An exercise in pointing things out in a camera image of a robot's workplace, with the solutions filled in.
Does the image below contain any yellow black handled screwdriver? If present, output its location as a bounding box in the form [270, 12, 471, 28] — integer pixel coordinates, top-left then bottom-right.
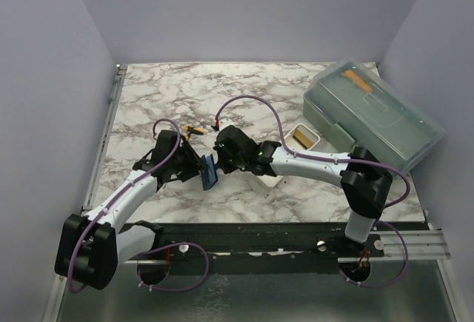
[184, 125, 204, 141]

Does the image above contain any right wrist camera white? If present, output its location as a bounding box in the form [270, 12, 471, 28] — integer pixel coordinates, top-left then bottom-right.
[218, 118, 234, 131]

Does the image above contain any aluminium extrusion rail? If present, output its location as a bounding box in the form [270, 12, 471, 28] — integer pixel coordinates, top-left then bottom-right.
[55, 229, 451, 264]

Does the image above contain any gold credit card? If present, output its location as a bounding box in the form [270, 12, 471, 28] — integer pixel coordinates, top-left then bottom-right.
[293, 130, 316, 150]

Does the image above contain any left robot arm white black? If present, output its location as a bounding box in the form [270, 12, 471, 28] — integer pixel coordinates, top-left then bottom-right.
[54, 130, 218, 289]

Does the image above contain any orange item inside box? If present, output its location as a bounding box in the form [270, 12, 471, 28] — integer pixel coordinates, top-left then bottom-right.
[341, 70, 373, 93]

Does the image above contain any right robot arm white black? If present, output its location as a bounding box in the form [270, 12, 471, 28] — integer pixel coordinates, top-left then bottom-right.
[214, 125, 393, 257]

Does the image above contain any blue leather card holder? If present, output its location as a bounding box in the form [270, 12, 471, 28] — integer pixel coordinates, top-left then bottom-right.
[201, 154, 218, 191]

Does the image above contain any grey lidded storage box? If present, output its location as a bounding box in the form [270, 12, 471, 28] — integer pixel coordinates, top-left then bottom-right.
[303, 58, 444, 173]

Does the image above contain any black mounting rail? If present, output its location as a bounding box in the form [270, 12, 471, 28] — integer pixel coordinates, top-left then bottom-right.
[121, 221, 386, 275]

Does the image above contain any white plastic tray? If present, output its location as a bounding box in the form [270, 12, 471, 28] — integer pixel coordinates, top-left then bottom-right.
[258, 123, 321, 189]

